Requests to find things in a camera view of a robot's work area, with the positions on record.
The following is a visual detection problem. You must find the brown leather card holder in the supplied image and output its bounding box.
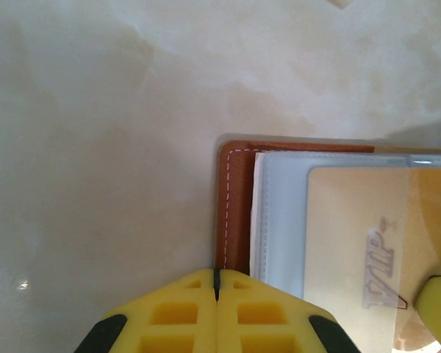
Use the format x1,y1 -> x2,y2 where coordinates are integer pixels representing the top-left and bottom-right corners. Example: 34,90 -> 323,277
215,140 -> 441,353

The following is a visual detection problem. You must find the gold VIP card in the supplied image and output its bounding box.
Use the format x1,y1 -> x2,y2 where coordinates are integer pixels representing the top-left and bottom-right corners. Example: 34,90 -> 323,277
303,167 -> 441,353

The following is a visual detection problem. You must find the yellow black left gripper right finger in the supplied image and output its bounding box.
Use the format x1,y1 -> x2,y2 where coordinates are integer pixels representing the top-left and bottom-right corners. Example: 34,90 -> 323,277
215,269 -> 358,353

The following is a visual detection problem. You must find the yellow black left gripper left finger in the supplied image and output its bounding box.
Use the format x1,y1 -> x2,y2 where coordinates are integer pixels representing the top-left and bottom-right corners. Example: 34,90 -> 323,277
73,269 -> 218,353

